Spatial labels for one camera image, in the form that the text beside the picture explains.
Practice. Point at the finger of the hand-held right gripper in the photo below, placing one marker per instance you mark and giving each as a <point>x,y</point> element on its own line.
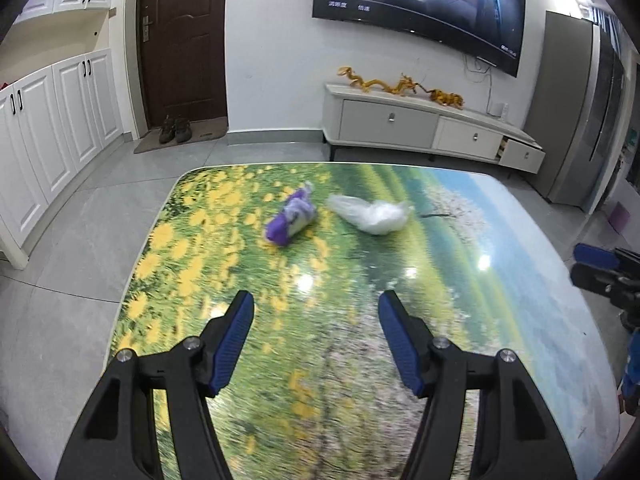
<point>595,257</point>
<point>607,285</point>

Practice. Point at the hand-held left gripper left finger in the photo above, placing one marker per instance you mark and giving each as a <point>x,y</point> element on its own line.
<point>235,340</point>

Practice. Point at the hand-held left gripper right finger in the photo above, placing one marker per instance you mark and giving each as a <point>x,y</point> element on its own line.
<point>400,340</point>

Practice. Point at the person's right hand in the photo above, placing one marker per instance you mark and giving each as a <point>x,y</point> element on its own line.
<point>632,375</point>

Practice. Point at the clear plastic bag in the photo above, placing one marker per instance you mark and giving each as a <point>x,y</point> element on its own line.
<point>380,217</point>

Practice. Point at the purple snack packet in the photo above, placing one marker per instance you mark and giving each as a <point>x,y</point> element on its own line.
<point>290,220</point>

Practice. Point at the grey refrigerator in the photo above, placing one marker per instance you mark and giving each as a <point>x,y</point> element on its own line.
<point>570,110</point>

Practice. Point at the small white box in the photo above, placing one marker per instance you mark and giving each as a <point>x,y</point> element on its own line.
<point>497,110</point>

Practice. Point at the grey doormat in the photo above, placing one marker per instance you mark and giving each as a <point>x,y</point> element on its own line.
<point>210,137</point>

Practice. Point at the brown shoe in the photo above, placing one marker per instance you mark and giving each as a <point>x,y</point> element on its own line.
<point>166,130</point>
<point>182,131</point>

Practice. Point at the white television stand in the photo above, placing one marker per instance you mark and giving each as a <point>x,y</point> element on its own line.
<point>390,122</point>

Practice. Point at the golden dragon ornament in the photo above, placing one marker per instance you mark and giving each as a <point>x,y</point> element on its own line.
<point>400,85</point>

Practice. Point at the white cabinet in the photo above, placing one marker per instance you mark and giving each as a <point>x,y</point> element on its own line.
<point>45,125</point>

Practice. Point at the dark brown door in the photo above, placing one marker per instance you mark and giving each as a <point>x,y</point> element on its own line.
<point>182,35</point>

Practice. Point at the wall television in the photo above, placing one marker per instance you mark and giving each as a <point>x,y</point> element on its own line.
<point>425,5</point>

